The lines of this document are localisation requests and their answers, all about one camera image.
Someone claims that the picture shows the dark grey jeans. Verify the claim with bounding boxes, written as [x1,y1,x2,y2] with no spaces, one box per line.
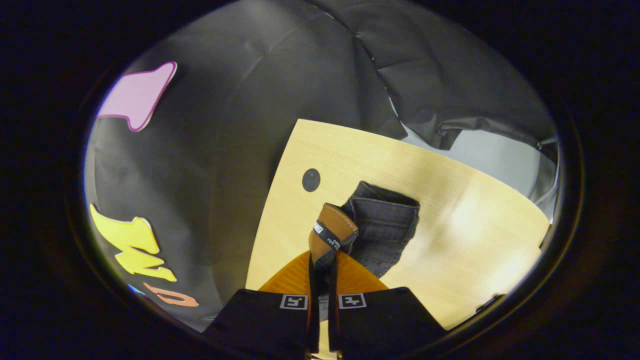
[308,181,421,321]

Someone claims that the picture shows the black backdrop cloth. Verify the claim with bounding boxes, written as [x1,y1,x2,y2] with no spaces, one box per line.
[82,0,560,333]

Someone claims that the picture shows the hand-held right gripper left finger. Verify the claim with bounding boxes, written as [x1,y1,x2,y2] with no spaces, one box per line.
[205,250,321,359]

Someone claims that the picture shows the black table grommet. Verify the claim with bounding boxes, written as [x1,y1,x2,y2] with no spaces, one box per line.
[301,168,321,193]

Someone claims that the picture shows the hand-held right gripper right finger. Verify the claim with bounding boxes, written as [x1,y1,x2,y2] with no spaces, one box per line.
[327,250,449,359]

